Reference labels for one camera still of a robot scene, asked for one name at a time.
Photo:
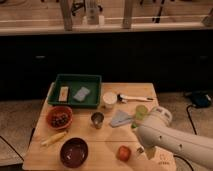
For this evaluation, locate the blue sponge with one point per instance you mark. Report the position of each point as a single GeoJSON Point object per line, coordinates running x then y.
{"type": "Point", "coordinates": [81, 94]}

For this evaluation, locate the orange bowl with grapes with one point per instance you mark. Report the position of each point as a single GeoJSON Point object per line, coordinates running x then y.
{"type": "Point", "coordinates": [59, 117]}

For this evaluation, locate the white paper cup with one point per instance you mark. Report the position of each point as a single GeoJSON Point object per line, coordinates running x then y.
{"type": "Point", "coordinates": [109, 99]}

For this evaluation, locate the yellow corn cob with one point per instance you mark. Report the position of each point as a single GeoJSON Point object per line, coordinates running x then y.
{"type": "Point", "coordinates": [53, 139]}

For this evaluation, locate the beige wooden block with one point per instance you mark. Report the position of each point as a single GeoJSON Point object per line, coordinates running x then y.
{"type": "Point", "coordinates": [63, 95]}

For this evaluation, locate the small metal cup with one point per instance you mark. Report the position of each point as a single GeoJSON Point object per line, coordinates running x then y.
{"type": "Point", "coordinates": [97, 119]}

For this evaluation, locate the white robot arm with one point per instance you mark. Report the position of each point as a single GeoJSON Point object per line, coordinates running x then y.
{"type": "Point", "coordinates": [154, 131]}

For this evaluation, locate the silver fork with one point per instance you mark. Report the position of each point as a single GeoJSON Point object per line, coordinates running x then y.
{"type": "Point", "coordinates": [140, 150]}

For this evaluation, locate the green chili pepper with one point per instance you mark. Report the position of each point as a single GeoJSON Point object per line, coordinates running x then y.
{"type": "Point", "coordinates": [134, 126]}

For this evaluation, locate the green plastic cup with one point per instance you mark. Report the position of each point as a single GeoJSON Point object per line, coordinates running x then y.
{"type": "Point", "coordinates": [141, 112]}

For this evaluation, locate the dark purple bowl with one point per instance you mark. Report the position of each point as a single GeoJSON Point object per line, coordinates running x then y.
{"type": "Point", "coordinates": [74, 152]}

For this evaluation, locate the blue folded cloth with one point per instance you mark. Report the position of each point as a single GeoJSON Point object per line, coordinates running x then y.
{"type": "Point", "coordinates": [120, 118]}

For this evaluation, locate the red apple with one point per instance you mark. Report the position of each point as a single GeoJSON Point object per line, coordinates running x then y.
{"type": "Point", "coordinates": [123, 153]}

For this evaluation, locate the green plastic tray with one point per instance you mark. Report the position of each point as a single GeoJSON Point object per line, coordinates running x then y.
{"type": "Point", "coordinates": [75, 82]}

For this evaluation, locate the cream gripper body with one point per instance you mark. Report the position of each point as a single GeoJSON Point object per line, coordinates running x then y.
{"type": "Point", "coordinates": [150, 152]}

